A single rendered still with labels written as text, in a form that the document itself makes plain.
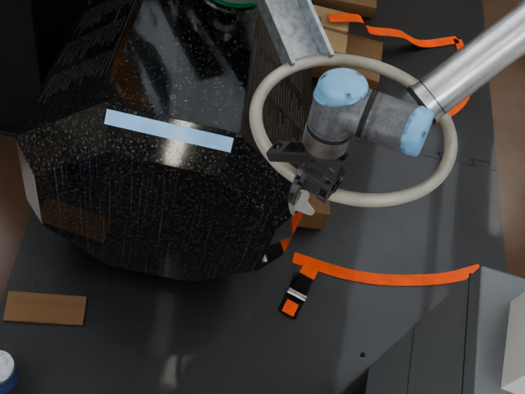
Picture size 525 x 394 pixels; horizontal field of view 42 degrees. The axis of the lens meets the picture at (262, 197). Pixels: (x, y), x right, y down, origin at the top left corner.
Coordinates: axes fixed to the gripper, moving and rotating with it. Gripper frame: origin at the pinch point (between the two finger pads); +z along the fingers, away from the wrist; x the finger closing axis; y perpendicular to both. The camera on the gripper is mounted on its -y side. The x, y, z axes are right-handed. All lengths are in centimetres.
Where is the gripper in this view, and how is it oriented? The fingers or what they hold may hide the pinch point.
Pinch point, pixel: (298, 202)
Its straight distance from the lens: 151.9
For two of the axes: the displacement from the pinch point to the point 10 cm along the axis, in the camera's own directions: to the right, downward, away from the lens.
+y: 8.2, 5.1, -2.7
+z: -1.3, 6.2, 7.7
